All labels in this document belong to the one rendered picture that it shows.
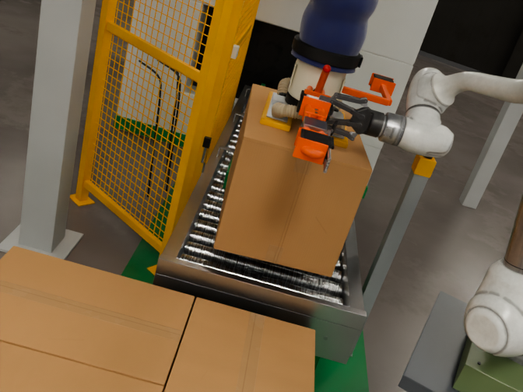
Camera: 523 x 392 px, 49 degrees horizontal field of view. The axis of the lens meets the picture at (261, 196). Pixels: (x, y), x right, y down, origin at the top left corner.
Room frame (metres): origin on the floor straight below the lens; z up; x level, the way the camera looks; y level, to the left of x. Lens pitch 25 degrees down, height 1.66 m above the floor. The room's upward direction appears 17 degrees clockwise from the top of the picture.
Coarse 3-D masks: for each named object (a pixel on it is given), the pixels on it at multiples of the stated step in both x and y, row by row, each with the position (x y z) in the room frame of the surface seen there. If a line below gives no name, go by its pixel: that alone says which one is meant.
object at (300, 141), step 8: (304, 128) 1.35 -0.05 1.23; (304, 136) 1.29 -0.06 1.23; (312, 136) 1.31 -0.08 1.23; (320, 136) 1.33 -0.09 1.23; (296, 144) 1.28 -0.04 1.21; (304, 144) 1.28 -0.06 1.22; (312, 144) 1.28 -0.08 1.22; (320, 144) 1.28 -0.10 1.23; (296, 152) 1.28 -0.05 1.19; (312, 160) 1.28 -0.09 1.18; (320, 160) 1.28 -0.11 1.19
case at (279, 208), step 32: (256, 96) 2.02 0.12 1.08; (256, 128) 1.69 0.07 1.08; (352, 128) 1.98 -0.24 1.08; (256, 160) 1.60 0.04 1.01; (288, 160) 1.61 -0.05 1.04; (352, 160) 1.66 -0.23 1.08; (256, 192) 1.60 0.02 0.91; (288, 192) 1.61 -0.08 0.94; (320, 192) 1.62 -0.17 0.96; (352, 192) 1.63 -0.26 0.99; (224, 224) 1.59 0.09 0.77; (256, 224) 1.60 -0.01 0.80; (288, 224) 1.61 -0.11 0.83; (320, 224) 1.62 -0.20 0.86; (256, 256) 1.61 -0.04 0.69; (288, 256) 1.61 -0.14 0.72; (320, 256) 1.62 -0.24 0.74
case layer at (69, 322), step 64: (0, 320) 1.16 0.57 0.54; (64, 320) 1.23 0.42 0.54; (128, 320) 1.30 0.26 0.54; (192, 320) 1.38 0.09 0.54; (256, 320) 1.47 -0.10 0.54; (0, 384) 0.96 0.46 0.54; (64, 384) 1.02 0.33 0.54; (128, 384) 1.07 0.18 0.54; (192, 384) 1.13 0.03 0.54; (256, 384) 1.20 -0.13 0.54
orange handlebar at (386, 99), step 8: (312, 88) 1.82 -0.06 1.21; (344, 88) 1.95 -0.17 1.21; (384, 88) 2.12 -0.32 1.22; (360, 96) 1.95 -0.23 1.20; (368, 96) 1.96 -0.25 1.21; (376, 96) 1.96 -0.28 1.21; (384, 96) 2.02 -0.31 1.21; (384, 104) 1.96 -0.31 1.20; (304, 112) 1.55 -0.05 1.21; (312, 112) 1.54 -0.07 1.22; (320, 112) 1.56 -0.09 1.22; (304, 152) 1.26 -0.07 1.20; (312, 152) 1.26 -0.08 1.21; (320, 152) 1.27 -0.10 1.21
